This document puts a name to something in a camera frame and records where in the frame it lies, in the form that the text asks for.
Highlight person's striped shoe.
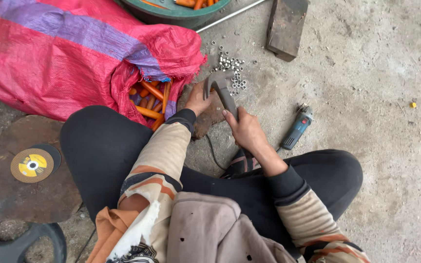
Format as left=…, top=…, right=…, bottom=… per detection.
left=220, top=148, right=261, bottom=179

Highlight blue angle grinder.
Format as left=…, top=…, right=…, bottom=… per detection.
left=276, top=104, right=314, bottom=153

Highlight plain black cutting disc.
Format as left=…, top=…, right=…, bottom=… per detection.
left=29, top=143, right=62, bottom=174

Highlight yellow label cutting disc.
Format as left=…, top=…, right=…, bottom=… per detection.
left=10, top=148, right=55, bottom=183

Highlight rusty metal anvil plate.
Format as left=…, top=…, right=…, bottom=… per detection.
left=176, top=83, right=228, bottom=140

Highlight large rusty round plate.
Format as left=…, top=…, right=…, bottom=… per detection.
left=0, top=115, right=83, bottom=224

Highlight red purple woven sack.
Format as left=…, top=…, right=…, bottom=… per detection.
left=0, top=0, right=208, bottom=129

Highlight heap of orange cut pieces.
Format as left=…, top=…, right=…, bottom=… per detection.
left=139, top=0, right=220, bottom=10

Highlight grey claw hammer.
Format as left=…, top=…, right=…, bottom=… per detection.
left=202, top=70, right=239, bottom=122

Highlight thin steel rod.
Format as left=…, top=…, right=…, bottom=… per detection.
left=196, top=0, right=268, bottom=34

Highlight green round basin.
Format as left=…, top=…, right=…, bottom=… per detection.
left=113, top=0, right=231, bottom=30

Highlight person's left hand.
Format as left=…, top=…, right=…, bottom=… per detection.
left=185, top=81, right=219, bottom=117

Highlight pile of orange tubes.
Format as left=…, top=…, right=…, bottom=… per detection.
left=129, top=78, right=173, bottom=132

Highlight rusty steel block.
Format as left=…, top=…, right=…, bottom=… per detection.
left=266, top=0, right=309, bottom=62

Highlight black metal wheel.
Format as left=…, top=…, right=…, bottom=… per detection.
left=0, top=217, right=67, bottom=263

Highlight scatter of silver nuts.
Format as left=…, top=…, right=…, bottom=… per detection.
left=210, top=40, right=258, bottom=96

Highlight person's right hand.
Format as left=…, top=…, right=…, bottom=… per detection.
left=221, top=107, right=269, bottom=152

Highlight person's beige jacket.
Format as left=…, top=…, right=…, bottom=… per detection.
left=86, top=191, right=299, bottom=263

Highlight person's black trouser legs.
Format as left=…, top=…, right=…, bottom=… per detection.
left=59, top=105, right=364, bottom=259

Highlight black grinder cable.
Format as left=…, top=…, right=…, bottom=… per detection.
left=205, top=134, right=230, bottom=172

